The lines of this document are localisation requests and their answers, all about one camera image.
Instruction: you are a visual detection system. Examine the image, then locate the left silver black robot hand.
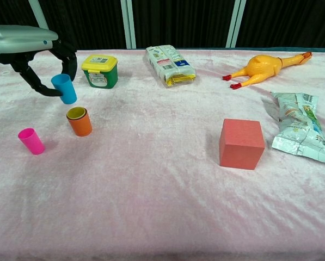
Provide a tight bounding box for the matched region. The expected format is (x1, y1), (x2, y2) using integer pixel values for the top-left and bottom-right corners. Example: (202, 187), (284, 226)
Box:
(0, 24), (78, 97)

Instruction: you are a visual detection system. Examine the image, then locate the light blue plastic cup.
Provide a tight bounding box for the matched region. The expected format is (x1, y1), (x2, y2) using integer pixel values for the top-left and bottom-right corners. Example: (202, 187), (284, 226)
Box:
(51, 73), (78, 105)

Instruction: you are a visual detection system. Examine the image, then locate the yellow plastic cup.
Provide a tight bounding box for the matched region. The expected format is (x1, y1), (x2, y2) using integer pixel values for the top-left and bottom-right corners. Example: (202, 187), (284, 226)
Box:
(66, 107), (87, 120)

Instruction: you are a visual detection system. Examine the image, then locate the pink plastic cup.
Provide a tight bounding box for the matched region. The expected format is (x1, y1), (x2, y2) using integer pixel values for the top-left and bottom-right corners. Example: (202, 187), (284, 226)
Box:
(17, 128), (46, 156)

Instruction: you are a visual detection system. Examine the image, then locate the green tub with yellow lid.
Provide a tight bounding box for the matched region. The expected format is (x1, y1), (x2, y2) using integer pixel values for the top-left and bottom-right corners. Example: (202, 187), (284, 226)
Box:
(81, 54), (119, 90)

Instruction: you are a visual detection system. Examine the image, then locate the orange plastic cup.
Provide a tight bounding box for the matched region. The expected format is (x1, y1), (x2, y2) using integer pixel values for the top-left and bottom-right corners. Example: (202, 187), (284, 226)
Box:
(66, 108), (93, 137)

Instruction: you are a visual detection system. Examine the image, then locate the white yellow snack bag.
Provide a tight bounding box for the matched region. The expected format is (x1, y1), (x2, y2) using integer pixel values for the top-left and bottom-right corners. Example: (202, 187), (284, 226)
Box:
(145, 45), (197, 88)

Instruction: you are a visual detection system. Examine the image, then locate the pink velvet tablecloth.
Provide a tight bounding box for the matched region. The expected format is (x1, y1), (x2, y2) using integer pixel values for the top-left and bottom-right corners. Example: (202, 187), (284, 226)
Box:
(0, 48), (325, 261)

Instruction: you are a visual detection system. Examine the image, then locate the yellow rubber chicken toy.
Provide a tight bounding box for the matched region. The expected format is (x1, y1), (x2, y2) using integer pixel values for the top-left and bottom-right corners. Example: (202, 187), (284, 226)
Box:
(222, 51), (313, 90)

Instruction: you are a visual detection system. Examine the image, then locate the red foam cube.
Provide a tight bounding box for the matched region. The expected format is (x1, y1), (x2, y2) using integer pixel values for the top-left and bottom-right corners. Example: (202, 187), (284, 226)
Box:
(219, 118), (266, 171)

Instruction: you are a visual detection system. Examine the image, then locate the crumpled white green wrapper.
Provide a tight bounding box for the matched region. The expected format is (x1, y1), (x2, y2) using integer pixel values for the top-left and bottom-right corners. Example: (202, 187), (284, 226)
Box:
(271, 91), (325, 165)

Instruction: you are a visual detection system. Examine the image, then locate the white partition post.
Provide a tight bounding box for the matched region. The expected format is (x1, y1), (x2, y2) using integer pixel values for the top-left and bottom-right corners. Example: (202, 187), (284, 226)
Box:
(120, 0), (137, 49)
(28, 0), (51, 30)
(225, 0), (247, 48)

